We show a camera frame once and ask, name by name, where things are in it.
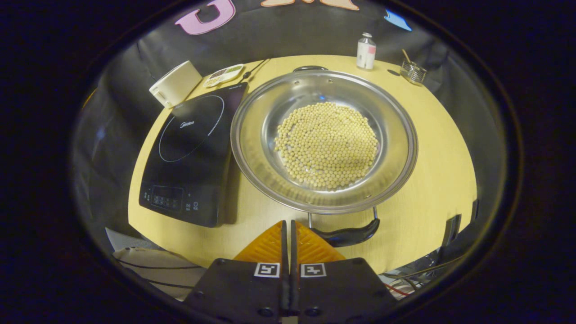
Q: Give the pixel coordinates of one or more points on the wooden stick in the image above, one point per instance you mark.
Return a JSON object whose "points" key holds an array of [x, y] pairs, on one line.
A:
{"points": [[406, 56]]}

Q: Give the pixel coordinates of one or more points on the white cloth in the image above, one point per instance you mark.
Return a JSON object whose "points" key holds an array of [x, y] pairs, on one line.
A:
{"points": [[157, 274]]}

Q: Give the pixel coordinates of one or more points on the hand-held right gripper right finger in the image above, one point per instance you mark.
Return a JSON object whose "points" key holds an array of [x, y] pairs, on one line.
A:
{"points": [[342, 292]]}

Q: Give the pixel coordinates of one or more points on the pile of yellow soybeans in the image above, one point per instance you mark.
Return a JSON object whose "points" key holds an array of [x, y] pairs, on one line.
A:
{"points": [[326, 144]]}

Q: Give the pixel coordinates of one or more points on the white divided bean dish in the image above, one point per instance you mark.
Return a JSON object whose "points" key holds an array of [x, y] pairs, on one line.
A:
{"points": [[223, 75]]}

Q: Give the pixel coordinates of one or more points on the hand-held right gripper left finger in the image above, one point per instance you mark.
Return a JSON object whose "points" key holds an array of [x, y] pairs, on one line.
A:
{"points": [[243, 292]]}

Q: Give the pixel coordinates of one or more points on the black induction cooktop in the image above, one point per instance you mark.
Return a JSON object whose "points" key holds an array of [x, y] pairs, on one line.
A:
{"points": [[193, 153]]}

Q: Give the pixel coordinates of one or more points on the small glass holder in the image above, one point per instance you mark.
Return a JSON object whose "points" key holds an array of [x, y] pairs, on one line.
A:
{"points": [[413, 74]]}

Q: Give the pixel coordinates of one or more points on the stainless steel pot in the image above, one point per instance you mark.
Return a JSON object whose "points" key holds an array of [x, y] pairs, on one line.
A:
{"points": [[256, 135]]}

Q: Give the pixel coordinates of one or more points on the white toaster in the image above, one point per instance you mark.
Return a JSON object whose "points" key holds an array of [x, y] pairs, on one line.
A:
{"points": [[177, 83]]}

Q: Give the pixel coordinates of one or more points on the white medicine bottle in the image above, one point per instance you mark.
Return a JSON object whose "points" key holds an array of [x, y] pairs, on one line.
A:
{"points": [[366, 51]]}

